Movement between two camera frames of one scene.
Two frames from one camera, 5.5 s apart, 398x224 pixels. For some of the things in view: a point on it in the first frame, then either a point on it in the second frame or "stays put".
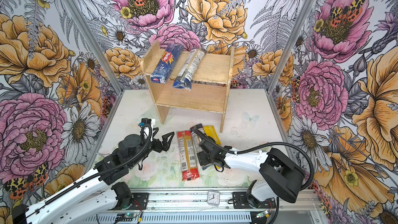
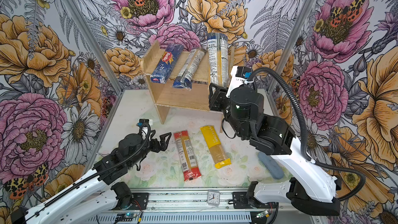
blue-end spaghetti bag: [185, 75] stays put
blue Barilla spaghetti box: [171, 53] stays put
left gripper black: [166, 144] stays put
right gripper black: [201, 159] -> [215, 99]
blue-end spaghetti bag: [196, 140] -> [217, 58]
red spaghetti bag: [189, 169] stays put
